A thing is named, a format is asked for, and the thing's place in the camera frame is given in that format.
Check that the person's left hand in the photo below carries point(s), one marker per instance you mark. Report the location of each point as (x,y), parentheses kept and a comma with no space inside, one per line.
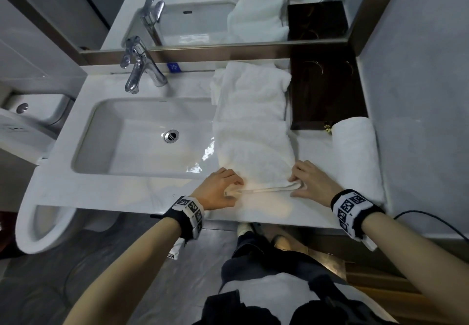
(212,191)

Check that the person's right hand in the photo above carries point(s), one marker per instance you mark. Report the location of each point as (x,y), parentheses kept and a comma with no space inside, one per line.
(318,185)

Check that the person's right thumb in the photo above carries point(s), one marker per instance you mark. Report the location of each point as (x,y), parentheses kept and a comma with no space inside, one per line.
(298,191)

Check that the person's left thumb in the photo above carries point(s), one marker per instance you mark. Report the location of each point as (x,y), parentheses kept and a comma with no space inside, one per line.
(232,192)

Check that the white towel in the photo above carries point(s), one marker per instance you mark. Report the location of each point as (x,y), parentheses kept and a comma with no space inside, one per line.
(357,156)
(251,123)

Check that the person's left forearm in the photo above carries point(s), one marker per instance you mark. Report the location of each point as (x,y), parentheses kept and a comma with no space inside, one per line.
(124,280)

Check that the person's right forearm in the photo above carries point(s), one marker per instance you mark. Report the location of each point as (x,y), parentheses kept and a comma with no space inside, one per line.
(414,255)

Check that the person's left shoe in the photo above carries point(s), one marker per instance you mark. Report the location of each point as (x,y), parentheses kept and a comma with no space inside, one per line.
(244,228)

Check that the person's shoe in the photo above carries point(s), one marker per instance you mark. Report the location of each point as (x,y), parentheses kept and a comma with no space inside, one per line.
(280,242)
(244,228)

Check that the person's right shoe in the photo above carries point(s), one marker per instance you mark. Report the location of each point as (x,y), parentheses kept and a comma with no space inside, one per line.
(280,242)

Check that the white rolled towel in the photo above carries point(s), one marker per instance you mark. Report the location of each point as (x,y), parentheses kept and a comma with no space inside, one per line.
(357,156)

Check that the gold box latch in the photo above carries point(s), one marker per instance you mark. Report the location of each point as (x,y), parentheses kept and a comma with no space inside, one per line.
(327,127)

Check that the person's dark trousers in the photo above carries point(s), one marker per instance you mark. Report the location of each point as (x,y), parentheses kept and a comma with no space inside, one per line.
(263,258)

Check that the chrome sink drain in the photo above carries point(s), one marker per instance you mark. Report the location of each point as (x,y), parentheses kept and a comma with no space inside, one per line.
(171,136)

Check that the white sink basin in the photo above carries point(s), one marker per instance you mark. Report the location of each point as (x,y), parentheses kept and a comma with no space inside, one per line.
(146,141)

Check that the dark wooden box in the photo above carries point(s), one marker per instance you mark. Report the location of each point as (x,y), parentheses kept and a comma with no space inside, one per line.
(324,90)

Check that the person's white black shirt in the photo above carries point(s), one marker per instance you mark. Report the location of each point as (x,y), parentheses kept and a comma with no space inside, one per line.
(271,295)

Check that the blue sticker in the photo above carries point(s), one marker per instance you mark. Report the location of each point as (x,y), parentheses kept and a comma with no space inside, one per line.
(173,67)

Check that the chrome faucet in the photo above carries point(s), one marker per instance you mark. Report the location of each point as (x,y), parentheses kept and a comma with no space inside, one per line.
(141,66)

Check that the white toilet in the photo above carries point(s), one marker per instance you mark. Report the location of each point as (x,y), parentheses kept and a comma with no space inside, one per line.
(33,174)

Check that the chrome flush button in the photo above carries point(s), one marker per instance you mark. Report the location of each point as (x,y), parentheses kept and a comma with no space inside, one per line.
(22,108)

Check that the left wrist camera band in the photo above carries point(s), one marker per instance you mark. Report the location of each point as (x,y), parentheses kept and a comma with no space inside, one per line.
(188,213)

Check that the wrist camera band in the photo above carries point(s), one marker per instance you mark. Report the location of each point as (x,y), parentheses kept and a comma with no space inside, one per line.
(188,213)
(351,211)

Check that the right wrist camera band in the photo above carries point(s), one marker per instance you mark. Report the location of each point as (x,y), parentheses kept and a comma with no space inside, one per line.
(351,211)

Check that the wall mirror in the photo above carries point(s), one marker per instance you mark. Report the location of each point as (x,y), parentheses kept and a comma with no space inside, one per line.
(205,9)

